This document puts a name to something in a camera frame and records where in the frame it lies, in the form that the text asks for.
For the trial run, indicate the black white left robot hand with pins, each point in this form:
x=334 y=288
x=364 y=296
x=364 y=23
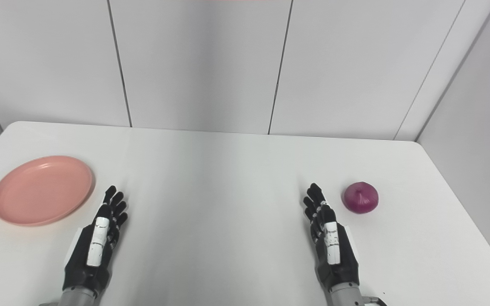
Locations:
x=94 y=255

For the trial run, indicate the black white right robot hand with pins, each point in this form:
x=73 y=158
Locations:
x=338 y=259

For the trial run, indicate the purple red onion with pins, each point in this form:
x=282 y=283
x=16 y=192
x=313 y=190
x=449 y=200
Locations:
x=360 y=199

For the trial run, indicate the pink round plate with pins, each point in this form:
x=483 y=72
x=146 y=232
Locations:
x=43 y=190

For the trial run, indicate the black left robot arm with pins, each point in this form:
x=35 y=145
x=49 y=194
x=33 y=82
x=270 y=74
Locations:
x=75 y=297

